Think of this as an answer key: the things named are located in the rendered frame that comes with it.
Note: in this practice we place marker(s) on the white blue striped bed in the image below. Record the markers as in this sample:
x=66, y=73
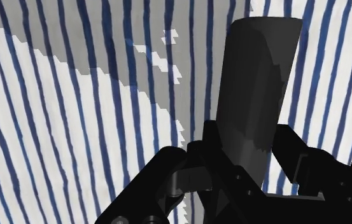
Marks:
x=54, y=139

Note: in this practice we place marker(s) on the dark grey tapered cup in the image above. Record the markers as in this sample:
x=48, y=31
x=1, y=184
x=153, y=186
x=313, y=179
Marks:
x=256, y=77

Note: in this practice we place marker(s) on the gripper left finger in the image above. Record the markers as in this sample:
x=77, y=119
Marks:
x=225, y=186

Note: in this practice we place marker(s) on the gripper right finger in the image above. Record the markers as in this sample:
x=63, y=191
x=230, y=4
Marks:
x=327, y=173

